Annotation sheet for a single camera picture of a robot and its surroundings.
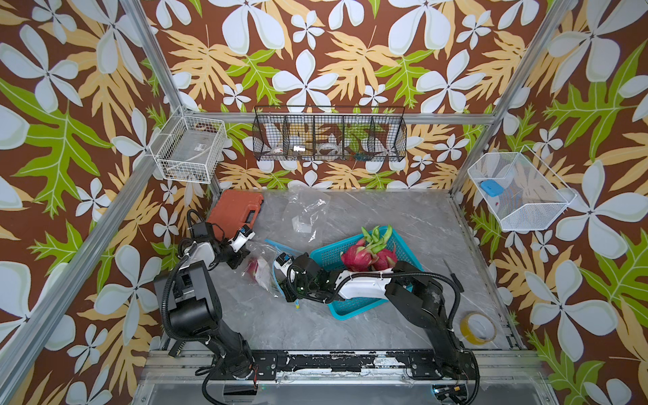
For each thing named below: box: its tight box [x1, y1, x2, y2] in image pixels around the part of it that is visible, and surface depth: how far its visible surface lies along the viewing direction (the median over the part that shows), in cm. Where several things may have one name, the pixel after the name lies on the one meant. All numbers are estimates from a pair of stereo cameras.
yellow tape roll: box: [459, 313, 497, 346], surface depth 82 cm
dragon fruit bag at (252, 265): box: [247, 257, 260, 280], surface depth 88 cm
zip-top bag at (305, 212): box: [281, 183, 331, 244], surface depth 110 cm
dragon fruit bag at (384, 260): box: [370, 243, 398, 271], surface depth 88 cm
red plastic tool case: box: [208, 189, 265, 240], surface depth 109 cm
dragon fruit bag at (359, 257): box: [340, 226, 387, 273], surface depth 87 cm
